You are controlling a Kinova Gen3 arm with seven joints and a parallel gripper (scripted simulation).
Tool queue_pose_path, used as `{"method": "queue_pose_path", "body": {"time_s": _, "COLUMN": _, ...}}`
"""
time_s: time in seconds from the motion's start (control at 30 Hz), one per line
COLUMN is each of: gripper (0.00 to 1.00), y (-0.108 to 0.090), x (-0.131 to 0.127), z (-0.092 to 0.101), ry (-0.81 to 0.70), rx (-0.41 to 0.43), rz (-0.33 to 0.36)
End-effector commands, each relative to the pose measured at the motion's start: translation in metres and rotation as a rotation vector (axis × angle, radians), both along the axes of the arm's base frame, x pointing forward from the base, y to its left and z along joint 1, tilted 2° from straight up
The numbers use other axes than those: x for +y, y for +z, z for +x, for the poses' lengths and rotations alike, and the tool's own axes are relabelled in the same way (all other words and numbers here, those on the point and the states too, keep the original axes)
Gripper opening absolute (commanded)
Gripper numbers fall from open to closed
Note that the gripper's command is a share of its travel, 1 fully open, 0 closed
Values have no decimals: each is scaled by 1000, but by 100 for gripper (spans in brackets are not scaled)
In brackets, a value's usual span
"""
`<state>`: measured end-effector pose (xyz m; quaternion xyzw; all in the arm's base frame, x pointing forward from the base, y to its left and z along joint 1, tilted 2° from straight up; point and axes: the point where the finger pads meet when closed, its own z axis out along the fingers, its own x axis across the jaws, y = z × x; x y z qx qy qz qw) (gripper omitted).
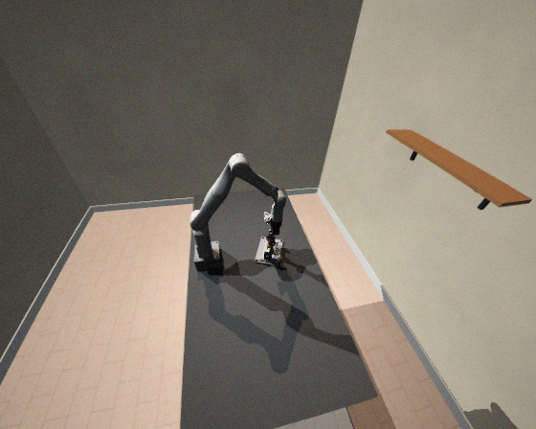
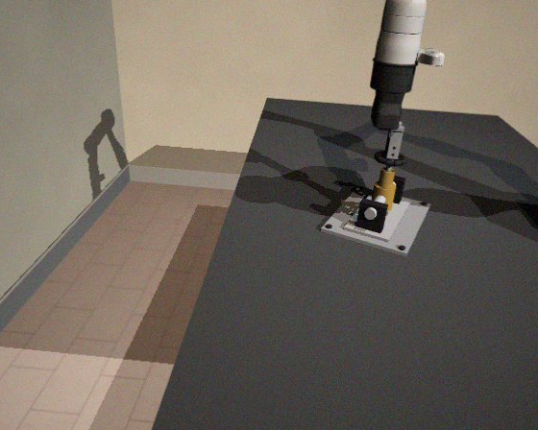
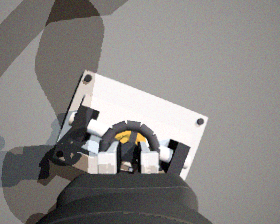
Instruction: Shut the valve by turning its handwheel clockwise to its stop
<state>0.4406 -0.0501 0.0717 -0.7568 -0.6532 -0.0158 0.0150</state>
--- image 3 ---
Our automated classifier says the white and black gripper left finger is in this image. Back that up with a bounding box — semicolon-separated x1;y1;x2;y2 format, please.
97;142;122;174

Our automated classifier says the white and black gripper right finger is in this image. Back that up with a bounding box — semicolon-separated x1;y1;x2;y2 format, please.
137;141;158;174

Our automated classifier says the light grey mounting plate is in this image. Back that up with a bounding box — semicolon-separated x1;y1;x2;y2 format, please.
53;70;208;181

